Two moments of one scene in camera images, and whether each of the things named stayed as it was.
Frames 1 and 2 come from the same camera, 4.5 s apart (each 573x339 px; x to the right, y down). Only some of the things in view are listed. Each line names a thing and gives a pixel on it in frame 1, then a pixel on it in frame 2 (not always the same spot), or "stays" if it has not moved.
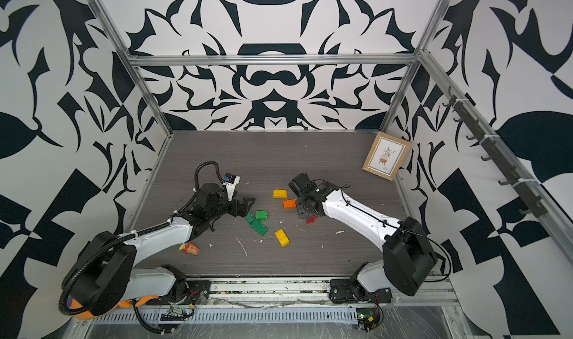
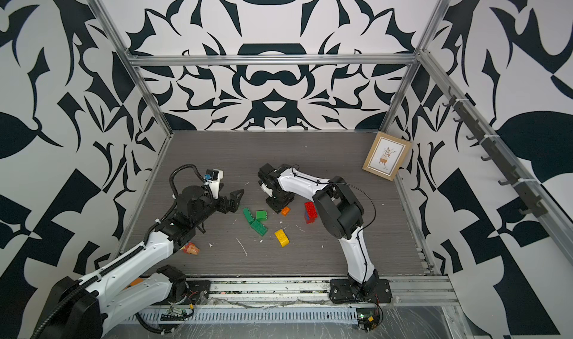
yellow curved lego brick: [282, 237] stays
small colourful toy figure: [189, 248] stays
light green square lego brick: [261, 215] stays
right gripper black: [299, 210] to [274, 206]
